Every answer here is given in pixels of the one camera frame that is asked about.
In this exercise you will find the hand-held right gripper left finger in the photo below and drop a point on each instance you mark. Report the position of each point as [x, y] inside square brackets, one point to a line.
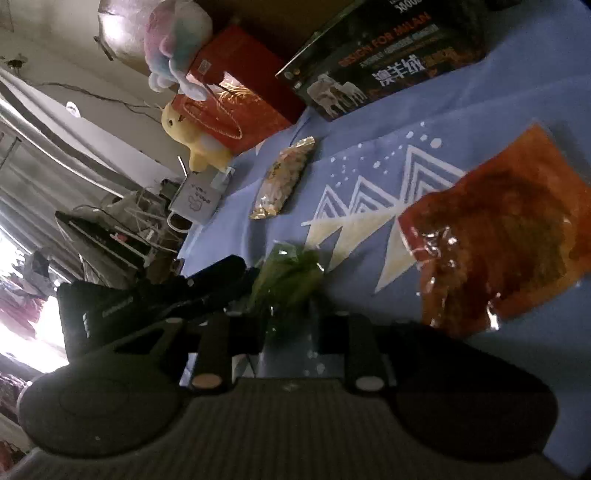
[214, 341]

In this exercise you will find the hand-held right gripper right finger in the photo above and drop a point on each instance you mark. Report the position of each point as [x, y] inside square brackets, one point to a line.
[332, 337]

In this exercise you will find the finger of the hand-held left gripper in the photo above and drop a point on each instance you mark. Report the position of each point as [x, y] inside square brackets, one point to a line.
[221, 272]
[217, 297]

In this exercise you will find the green snack packet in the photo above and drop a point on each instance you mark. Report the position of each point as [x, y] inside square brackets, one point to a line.
[288, 281]

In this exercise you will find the yellow nut snack packet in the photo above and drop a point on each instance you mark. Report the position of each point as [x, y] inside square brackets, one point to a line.
[281, 180]

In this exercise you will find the small white paper bag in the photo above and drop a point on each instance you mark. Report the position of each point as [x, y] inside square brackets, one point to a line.
[194, 198]

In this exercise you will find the yellow plush toy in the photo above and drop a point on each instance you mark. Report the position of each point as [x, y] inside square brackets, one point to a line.
[198, 138]

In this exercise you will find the orange gift bag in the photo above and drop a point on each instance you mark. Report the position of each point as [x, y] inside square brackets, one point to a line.
[235, 97]

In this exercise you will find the grey curtain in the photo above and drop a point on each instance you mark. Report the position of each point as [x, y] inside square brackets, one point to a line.
[32, 138]

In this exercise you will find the blue printed bedsheet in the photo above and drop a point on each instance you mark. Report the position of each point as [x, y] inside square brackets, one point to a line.
[369, 152]

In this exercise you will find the red orange snack packet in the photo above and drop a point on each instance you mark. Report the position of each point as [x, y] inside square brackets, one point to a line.
[503, 230]

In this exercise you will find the pastel plush toy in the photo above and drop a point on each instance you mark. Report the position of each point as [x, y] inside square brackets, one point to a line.
[178, 41]

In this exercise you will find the black printed box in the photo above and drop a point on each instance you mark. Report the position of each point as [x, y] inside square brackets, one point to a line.
[392, 55]

